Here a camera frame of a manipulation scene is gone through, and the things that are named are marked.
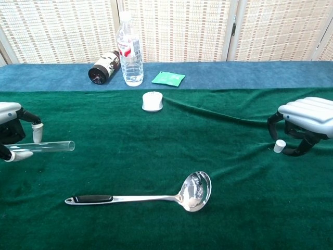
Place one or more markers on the dark brown labelled bottle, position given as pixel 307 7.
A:
pixel 102 69

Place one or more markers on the stainless steel ladle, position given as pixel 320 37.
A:
pixel 195 192

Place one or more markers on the woven bamboo screen panel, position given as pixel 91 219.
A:
pixel 57 31
pixel 281 31
pixel 182 31
pixel 328 53

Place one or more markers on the green foil packet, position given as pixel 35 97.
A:
pixel 168 79

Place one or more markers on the clear glass tube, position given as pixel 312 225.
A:
pixel 52 146

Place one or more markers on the clear plastic water bottle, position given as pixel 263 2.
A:
pixel 131 65

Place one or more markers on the white computer mouse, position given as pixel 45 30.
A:
pixel 152 102

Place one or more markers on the small white cap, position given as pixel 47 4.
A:
pixel 279 146

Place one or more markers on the dark green velvet cloth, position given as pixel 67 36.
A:
pixel 156 145

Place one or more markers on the blue table cover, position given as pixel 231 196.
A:
pixel 234 74

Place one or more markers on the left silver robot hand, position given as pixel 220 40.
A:
pixel 10 130

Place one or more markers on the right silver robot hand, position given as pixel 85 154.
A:
pixel 309 114

